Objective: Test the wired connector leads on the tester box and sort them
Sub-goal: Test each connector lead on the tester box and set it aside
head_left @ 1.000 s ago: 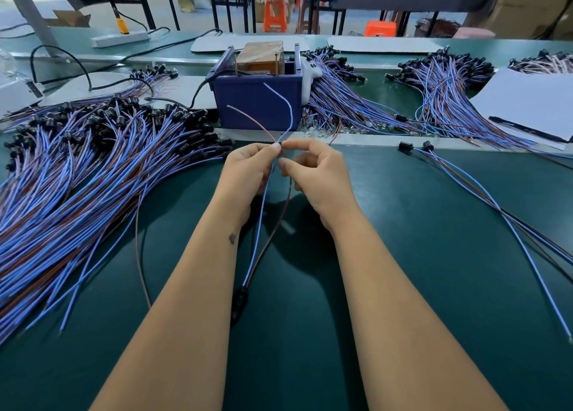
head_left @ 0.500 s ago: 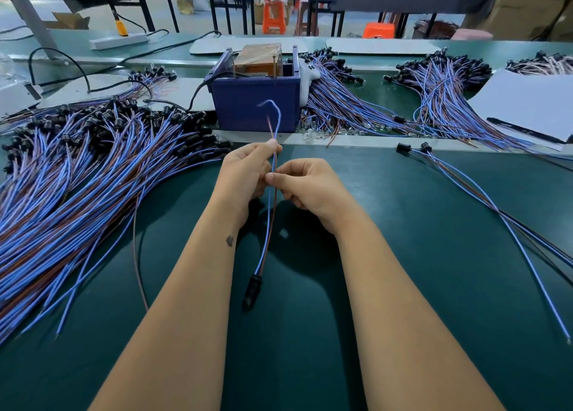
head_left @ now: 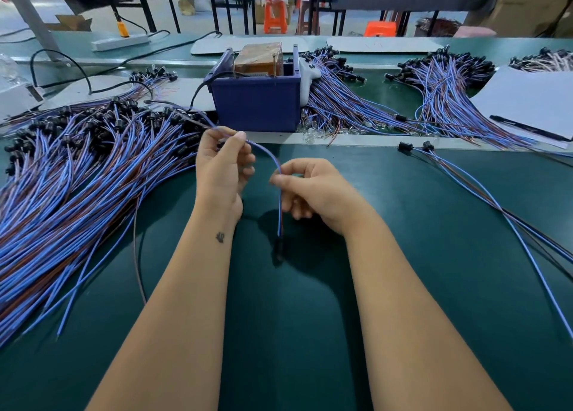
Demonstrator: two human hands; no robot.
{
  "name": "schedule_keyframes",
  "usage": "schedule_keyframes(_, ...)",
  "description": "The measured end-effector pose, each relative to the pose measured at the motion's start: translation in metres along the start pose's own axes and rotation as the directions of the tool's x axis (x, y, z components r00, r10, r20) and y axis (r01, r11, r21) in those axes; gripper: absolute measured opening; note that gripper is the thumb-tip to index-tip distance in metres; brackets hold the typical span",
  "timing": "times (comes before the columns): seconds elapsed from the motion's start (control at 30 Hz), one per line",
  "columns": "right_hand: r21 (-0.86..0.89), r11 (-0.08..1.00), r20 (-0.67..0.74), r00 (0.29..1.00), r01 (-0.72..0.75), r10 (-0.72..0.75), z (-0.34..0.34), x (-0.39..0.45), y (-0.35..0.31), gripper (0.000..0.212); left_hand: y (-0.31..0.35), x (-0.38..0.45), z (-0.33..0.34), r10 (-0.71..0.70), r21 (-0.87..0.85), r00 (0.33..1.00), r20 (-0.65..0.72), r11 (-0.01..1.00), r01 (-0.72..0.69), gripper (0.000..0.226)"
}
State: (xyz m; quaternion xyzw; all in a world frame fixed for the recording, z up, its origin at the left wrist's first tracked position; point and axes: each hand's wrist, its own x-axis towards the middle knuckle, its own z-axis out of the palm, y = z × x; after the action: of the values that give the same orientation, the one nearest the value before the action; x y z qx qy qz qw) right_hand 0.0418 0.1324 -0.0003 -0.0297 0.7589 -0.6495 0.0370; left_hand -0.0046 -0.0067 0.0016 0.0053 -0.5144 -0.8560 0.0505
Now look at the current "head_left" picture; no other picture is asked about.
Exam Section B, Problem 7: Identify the white flat mat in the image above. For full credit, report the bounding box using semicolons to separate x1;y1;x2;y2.
190;34;328;55
326;36;446;55
38;71;214;110

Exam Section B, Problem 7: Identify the stack of large cardboard boxes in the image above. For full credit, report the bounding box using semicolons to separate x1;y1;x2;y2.
479;0;573;39

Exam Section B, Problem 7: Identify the blue brown plug cable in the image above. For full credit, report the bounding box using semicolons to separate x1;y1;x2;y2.
174;106;288;264
398;141;573;340
421;139;573;259
396;141;573;336

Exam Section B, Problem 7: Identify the loose grey wire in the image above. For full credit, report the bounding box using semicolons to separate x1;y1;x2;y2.
133;191;150;304

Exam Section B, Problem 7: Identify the brown cardboard block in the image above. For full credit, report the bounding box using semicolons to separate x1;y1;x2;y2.
233;41;284;77

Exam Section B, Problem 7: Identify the pink plastic stool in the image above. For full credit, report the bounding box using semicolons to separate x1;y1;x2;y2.
453;25;498;39

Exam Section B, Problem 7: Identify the orange plastic stool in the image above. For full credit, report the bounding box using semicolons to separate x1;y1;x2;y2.
263;0;289;35
364;21;399;37

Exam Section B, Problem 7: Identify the person's left forearm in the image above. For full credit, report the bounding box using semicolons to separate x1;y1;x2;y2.
87;213;243;411

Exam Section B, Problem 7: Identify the person's right forearm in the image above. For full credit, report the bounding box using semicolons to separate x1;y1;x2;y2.
344;218;513;411

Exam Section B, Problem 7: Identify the person's left hand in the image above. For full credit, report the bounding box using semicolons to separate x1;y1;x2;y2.
195;126;257;224

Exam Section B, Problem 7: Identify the blue plastic tester box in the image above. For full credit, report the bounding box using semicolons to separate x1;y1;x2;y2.
208;46;304;133

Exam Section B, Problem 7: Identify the white plastic device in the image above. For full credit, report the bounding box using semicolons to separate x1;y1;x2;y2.
0;79;44;121

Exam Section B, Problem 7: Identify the white power strip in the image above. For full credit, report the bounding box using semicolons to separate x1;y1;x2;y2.
90;33;152;52

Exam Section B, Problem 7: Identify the white paper sheet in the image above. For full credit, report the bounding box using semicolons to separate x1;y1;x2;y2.
470;68;573;143

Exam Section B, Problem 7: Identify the open cardboard box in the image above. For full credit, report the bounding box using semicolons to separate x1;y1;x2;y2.
45;14;93;33

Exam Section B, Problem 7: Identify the black pen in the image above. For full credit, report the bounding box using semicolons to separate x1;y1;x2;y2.
488;115;567;143

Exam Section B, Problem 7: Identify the black power cable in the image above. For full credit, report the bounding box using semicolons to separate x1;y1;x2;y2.
29;32;220;89

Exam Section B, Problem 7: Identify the person's right hand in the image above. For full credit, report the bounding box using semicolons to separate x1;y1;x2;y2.
270;158;359;237

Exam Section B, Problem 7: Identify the pile of wired lamps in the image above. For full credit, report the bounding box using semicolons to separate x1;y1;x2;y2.
0;97;211;349

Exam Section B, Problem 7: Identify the grey metal pole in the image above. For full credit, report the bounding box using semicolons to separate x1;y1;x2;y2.
0;0;59;51

